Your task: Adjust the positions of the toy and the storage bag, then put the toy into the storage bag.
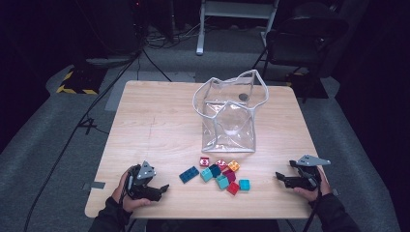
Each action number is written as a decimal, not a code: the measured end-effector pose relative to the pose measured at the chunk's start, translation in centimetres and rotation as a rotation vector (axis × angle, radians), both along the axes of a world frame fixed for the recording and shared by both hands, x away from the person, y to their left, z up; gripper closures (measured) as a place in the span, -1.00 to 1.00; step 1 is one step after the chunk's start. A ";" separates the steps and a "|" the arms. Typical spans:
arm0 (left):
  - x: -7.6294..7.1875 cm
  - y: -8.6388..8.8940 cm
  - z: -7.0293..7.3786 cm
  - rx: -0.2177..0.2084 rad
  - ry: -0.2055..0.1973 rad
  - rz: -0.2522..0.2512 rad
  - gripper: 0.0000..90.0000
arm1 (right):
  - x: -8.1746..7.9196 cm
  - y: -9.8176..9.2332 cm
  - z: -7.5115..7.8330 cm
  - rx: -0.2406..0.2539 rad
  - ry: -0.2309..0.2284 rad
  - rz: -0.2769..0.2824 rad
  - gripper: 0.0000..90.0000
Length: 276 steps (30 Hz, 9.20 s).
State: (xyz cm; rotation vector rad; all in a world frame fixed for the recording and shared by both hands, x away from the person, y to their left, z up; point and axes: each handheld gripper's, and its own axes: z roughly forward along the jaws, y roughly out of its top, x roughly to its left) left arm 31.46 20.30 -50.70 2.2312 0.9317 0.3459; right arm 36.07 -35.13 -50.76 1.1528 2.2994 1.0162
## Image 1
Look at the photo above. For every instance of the white desk frame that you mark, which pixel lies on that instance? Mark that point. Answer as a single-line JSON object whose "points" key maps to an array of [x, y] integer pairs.
{"points": [[237, 9]]}

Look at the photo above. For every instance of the person's left hand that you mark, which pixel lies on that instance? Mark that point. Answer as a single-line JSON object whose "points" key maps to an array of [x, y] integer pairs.
{"points": [[129, 204]]}

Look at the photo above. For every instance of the red toy block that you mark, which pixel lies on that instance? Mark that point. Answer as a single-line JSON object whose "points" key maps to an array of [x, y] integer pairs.
{"points": [[204, 161], [221, 164], [232, 188]]}

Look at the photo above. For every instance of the dark equipment stand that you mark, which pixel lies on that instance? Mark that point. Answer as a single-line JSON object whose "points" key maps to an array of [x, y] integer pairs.
{"points": [[112, 32]]}

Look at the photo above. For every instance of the magenta toy block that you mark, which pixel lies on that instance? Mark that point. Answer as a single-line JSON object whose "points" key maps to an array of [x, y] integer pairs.
{"points": [[229, 175]]}

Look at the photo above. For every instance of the yellow black striped floor base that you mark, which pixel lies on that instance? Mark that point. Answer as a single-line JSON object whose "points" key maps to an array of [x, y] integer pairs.
{"points": [[80, 82]]}

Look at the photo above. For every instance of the flat red toy block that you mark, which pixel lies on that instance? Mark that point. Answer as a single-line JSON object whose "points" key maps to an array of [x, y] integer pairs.
{"points": [[204, 161]]}

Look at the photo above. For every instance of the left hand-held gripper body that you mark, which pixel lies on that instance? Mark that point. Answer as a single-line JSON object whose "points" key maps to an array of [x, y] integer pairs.
{"points": [[145, 172]]}

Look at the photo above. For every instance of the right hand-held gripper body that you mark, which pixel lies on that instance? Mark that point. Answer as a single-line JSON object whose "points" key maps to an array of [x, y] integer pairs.
{"points": [[311, 160]]}

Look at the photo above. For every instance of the orange toy block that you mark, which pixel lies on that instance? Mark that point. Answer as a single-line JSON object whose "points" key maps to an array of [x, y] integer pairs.
{"points": [[234, 165]]}

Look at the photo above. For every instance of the grey tape strip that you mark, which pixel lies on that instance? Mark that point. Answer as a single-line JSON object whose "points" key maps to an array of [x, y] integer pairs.
{"points": [[335, 192], [96, 185]]}

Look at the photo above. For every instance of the turquoise toy block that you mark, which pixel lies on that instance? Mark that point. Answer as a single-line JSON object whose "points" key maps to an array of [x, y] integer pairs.
{"points": [[244, 184]]}

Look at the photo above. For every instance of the black chair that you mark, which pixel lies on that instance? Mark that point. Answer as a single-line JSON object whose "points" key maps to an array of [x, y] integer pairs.
{"points": [[299, 45]]}

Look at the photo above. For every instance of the dark blue toy block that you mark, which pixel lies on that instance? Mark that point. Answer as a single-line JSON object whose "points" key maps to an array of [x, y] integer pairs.
{"points": [[189, 174], [215, 170]]}

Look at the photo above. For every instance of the person's right hand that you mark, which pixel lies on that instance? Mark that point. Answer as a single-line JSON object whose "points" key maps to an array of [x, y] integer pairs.
{"points": [[309, 193]]}

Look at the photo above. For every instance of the clear plastic bag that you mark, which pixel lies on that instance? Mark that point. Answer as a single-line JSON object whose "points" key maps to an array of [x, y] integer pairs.
{"points": [[230, 129]]}

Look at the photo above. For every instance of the teal toy block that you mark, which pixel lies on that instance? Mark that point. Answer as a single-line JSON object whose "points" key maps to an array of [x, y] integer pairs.
{"points": [[222, 181], [206, 174]]}

